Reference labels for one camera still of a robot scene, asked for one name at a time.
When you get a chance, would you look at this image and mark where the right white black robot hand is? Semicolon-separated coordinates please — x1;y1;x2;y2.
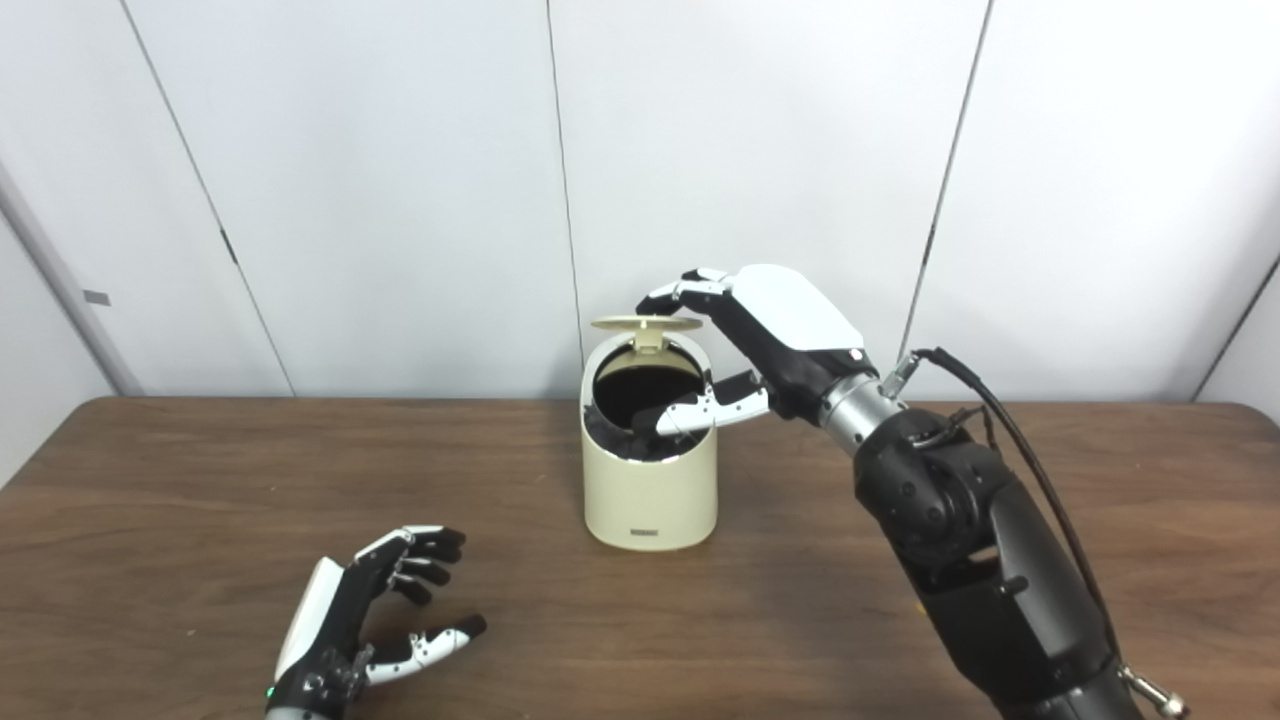
632;264;869;438

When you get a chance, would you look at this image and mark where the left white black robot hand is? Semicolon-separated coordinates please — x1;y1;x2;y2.
265;525;489;716

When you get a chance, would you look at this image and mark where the cream round bin lid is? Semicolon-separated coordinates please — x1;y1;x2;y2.
590;314;705;353

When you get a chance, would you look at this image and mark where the cream-colored desktop bin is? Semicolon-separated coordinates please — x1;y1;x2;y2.
582;335;719;551

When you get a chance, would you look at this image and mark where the black bin liner bag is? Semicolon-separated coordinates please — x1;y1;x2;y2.
588;365;713;463

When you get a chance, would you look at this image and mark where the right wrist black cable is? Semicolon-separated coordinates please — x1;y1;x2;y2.
880;347;1191;720

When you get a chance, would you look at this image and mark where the gray wall corner trim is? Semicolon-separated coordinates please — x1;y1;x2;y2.
0;165;144;398

